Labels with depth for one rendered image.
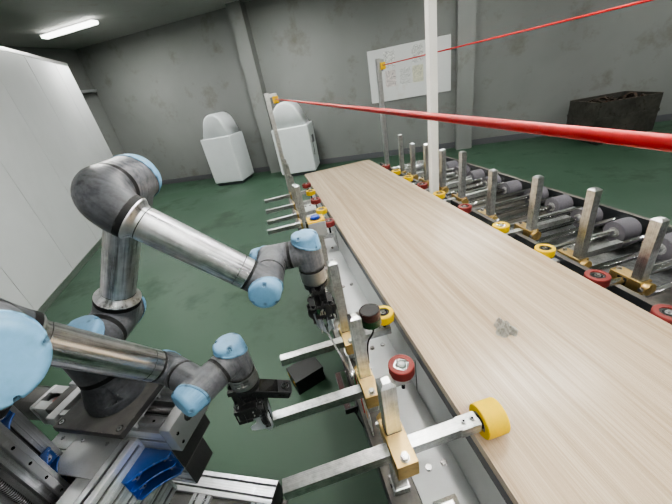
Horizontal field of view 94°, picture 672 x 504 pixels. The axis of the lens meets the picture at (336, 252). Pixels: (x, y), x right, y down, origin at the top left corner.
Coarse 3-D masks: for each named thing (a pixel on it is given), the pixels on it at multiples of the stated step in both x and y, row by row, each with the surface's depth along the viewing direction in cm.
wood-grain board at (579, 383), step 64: (320, 192) 263; (384, 192) 236; (384, 256) 155; (448, 256) 145; (512, 256) 136; (448, 320) 109; (512, 320) 104; (576, 320) 100; (640, 320) 96; (448, 384) 88; (512, 384) 85; (576, 384) 82; (640, 384) 79; (512, 448) 71; (576, 448) 69; (640, 448) 67
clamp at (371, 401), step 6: (366, 378) 98; (372, 378) 97; (360, 384) 96; (366, 384) 96; (372, 384) 96; (366, 390) 94; (366, 396) 92; (372, 396) 92; (366, 402) 93; (372, 402) 93; (378, 402) 94
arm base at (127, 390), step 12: (96, 384) 78; (108, 384) 80; (120, 384) 82; (132, 384) 84; (144, 384) 88; (84, 396) 80; (96, 396) 79; (108, 396) 81; (120, 396) 82; (132, 396) 84; (96, 408) 80; (108, 408) 80; (120, 408) 82
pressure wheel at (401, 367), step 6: (402, 354) 99; (390, 360) 98; (396, 360) 98; (402, 360) 97; (408, 360) 97; (390, 366) 96; (396, 366) 96; (402, 366) 95; (408, 366) 95; (414, 366) 95; (390, 372) 95; (396, 372) 94; (402, 372) 93; (408, 372) 93; (414, 372) 95; (396, 378) 94; (402, 378) 93; (408, 378) 94
